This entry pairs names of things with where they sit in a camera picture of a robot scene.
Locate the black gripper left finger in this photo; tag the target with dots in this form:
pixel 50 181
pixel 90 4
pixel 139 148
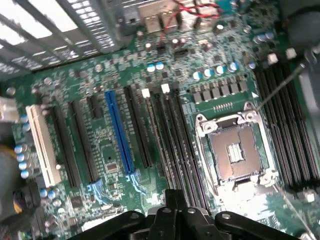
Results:
pixel 165 225

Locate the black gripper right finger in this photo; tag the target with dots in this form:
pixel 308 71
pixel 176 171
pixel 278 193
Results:
pixel 192 225

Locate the green motherboard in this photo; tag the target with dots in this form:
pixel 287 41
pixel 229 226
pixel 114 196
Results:
pixel 120 192

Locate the CPU socket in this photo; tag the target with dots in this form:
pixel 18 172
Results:
pixel 235 152

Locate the long black expansion slot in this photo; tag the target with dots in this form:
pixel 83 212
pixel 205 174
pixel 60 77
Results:
pixel 138 127
pixel 83 142
pixel 64 147

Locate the blue expansion slot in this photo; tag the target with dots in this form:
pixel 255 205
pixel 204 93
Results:
pixel 120 132

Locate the short black expansion slot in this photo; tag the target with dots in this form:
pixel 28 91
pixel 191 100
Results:
pixel 94 107

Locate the white expansion slot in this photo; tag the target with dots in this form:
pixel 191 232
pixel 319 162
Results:
pixel 43 147

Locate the metal locking lever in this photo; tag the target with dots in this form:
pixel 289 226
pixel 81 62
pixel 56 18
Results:
pixel 280 88

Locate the silver port block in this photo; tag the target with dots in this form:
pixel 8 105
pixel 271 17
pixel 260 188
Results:
pixel 150 21
pixel 170 21
pixel 200 21

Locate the open PC case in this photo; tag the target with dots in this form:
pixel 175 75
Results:
pixel 87 22

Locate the blue serial port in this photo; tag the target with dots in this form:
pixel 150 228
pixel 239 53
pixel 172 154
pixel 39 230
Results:
pixel 230 3

